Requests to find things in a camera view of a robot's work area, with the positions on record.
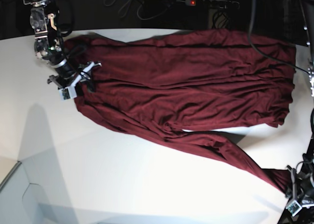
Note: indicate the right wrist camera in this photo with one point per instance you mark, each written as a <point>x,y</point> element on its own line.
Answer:
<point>67,93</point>

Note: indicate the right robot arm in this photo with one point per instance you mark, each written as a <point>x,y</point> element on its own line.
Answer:
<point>49,46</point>

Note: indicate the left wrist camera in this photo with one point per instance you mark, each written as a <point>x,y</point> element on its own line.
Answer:
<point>293,207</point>

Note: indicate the black power strip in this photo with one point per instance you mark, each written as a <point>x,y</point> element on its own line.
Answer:
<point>219,4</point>

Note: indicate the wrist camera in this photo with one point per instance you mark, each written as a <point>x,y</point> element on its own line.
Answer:
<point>67,93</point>
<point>293,207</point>

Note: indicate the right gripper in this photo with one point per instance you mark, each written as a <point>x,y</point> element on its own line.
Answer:
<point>73,76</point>

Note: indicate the dark red t-shirt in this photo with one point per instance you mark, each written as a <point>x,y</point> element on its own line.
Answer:
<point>180,89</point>

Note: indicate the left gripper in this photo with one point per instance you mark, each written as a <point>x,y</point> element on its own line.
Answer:
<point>302,186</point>

